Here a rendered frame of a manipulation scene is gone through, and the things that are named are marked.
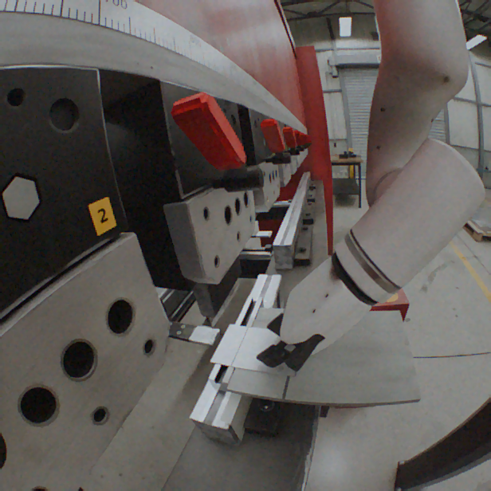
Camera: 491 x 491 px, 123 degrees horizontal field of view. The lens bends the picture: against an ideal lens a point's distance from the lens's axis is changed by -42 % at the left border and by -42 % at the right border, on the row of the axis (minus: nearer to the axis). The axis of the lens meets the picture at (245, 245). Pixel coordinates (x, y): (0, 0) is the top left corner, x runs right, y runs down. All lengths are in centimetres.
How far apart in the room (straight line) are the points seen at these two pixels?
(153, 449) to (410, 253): 146
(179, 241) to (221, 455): 36
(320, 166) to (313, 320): 221
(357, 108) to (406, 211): 741
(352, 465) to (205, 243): 127
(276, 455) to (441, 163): 43
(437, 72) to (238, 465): 52
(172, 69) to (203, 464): 49
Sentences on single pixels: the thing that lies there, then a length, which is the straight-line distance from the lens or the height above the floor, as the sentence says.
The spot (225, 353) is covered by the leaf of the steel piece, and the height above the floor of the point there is 100.
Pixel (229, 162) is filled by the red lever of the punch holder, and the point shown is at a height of 127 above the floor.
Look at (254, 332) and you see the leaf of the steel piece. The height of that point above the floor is 100.
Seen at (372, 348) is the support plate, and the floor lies 100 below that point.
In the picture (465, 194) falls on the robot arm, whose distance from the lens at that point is 22.
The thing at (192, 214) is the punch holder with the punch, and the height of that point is 124.
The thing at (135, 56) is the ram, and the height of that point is 135.
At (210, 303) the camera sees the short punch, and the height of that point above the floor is 112.
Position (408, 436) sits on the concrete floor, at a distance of 146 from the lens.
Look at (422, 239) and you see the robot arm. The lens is 21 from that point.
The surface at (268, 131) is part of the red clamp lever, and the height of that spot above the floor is 130.
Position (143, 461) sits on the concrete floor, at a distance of 150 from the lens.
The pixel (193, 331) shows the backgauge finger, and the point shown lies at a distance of 42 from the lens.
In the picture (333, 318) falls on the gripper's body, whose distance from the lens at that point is 23.
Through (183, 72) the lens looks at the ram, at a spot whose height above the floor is 135.
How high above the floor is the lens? 128
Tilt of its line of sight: 24 degrees down
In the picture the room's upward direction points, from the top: 9 degrees counter-clockwise
